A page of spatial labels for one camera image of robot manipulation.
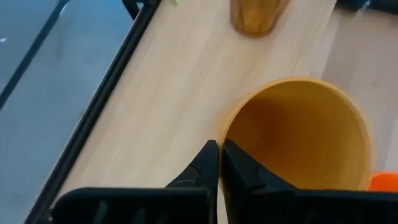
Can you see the mustard yellow plastic cup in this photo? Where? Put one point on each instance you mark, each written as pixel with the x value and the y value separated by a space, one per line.
pixel 311 130

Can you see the amber faceted glass tumbler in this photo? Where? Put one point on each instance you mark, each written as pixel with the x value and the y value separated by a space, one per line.
pixel 255 15

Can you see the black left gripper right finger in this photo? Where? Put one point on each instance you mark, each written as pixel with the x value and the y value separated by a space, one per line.
pixel 239 177

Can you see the orange plastic mug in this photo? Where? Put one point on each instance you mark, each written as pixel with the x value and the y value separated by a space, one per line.
pixel 384 182

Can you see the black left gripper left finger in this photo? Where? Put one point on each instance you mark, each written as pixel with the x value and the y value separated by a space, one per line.
pixel 205 171

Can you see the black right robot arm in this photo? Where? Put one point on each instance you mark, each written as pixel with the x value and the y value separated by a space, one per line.
pixel 373 6

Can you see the wooden shelf black metal legs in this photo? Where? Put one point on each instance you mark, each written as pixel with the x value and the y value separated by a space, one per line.
pixel 174 93

